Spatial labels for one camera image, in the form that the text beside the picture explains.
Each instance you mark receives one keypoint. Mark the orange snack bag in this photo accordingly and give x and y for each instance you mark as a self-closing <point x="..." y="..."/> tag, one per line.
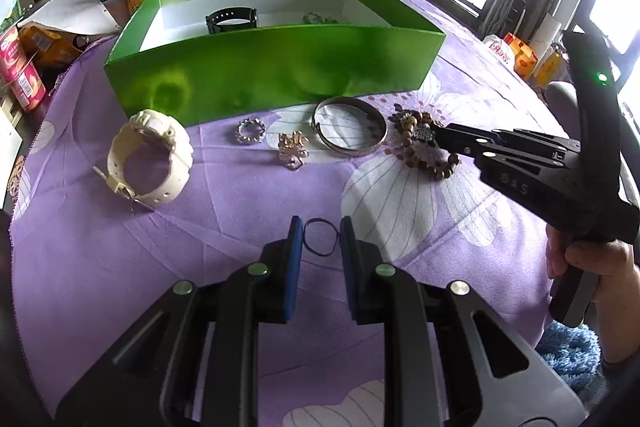
<point x="48" y="48"/>

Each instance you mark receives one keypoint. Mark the purple floral tablecloth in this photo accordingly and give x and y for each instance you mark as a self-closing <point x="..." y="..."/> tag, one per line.
<point x="86" y="263"/>

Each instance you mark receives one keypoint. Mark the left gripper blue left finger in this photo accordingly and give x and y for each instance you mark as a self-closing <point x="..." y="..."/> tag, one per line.
<point x="263" y="292"/>

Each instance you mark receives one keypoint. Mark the pink snack can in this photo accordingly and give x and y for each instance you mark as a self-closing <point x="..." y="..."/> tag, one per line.
<point x="19" y="73"/>

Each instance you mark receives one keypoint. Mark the black wristwatch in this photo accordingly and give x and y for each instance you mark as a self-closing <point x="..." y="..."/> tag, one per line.
<point x="231" y="19"/>

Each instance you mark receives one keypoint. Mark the blue fluffy rug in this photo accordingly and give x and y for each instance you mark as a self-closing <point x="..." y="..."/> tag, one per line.
<point x="574" y="354"/>

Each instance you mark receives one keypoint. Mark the white paper sheet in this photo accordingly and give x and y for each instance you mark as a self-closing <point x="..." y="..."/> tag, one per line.
<point x="78" y="17"/>

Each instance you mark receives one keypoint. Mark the white plastic shopping bag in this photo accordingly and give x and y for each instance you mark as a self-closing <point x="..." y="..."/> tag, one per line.
<point x="501" y="50"/>

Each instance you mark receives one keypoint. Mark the white chunky wristwatch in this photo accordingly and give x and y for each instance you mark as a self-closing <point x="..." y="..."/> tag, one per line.
<point x="149" y="160"/>

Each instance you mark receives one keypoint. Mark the silver metal bangle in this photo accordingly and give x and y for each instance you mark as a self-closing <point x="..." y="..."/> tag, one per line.
<point x="349" y="126"/>

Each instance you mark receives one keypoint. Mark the silver green jewelry piece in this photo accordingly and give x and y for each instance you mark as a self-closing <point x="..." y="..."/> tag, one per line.
<point x="317" y="19"/>

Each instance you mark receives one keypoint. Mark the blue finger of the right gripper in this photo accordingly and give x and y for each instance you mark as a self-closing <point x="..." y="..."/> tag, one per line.
<point x="456" y="138"/>
<point x="489" y="161"/>

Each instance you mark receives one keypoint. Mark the green cardboard box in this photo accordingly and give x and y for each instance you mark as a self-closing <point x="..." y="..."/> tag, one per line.
<point x="165" y="58"/>

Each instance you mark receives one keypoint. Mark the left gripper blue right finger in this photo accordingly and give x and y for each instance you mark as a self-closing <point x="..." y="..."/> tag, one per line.
<point x="380" y="293"/>

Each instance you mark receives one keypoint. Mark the person's right hand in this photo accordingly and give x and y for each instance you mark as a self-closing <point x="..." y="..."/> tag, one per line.
<point x="617" y="295"/>

